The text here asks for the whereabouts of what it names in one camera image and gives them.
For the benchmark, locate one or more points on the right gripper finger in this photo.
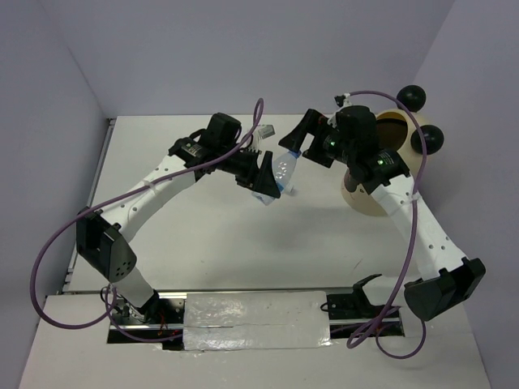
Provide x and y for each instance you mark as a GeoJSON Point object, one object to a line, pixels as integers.
{"type": "Point", "coordinates": [309, 124]}
{"type": "Point", "coordinates": [315, 150]}

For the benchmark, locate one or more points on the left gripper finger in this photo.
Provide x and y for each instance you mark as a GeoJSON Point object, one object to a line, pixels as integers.
{"type": "Point", "coordinates": [265, 170]}
{"type": "Point", "coordinates": [266, 187]}

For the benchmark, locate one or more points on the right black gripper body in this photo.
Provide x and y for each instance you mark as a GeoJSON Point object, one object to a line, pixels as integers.
{"type": "Point", "coordinates": [335, 147]}

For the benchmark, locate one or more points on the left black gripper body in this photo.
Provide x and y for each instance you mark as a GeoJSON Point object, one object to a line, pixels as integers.
{"type": "Point", "coordinates": [242, 166]}

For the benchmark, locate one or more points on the small bottle blue cap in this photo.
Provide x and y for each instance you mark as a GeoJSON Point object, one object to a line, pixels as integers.
{"type": "Point", "coordinates": [283, 168]}

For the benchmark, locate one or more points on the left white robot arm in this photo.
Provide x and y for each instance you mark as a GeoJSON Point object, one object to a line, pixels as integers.
{"type": "Point", "coordinates": [103, 237]}

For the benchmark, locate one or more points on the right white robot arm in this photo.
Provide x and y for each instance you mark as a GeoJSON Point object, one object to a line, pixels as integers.
{"type": "Point", "coordinates": [448, 276]}

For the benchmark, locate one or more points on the beige cat bin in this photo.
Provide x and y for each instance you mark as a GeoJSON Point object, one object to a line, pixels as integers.
{"type": "Point", "coordinates": [397, 132]}

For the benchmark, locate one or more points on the silver foil base cover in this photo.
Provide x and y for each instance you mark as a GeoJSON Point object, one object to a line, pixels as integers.
{"type": "Point", "coordinates": [255, 320]}

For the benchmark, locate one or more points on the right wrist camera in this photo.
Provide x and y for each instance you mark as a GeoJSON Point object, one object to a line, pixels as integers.
{"type": "Point", "coordinates": [342, 101]}

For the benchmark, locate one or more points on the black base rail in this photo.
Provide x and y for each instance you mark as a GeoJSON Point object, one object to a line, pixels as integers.
{"type": "Point", "coordinates": [347, 309]}

